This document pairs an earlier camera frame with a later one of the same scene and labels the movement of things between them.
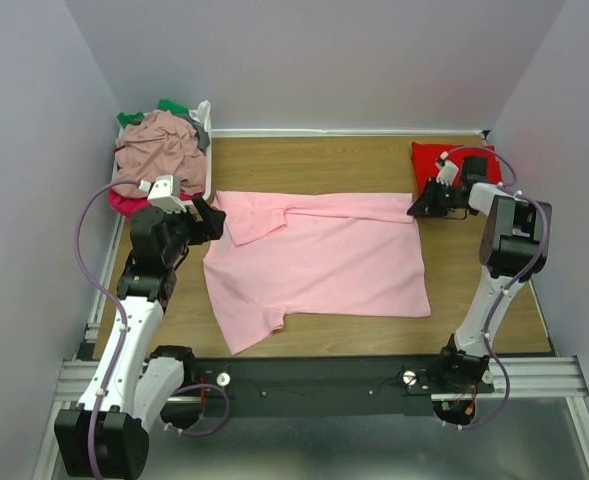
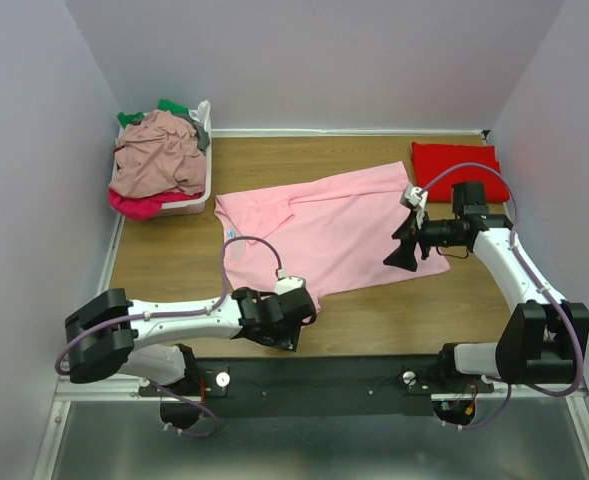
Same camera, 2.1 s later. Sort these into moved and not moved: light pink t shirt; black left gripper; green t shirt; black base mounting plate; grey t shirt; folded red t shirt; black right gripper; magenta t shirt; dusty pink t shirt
Moved: black left gripper; black right gripper; light pink t shirt
Not moved: dusty pink t shirt; magenta t shirt; grey t shirt; black base mounting plate; green t shirt; folded red t shirt
